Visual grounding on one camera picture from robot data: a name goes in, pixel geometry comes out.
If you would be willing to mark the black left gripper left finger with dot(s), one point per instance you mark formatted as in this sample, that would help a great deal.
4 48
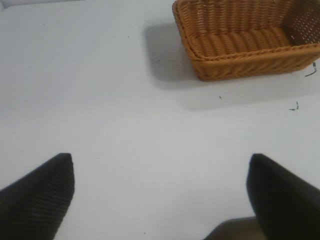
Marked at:
37 200

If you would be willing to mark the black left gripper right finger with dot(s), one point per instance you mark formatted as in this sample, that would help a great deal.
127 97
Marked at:
285 200

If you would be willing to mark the brown wicker basket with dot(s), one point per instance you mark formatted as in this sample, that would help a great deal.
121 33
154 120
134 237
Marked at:
245 40

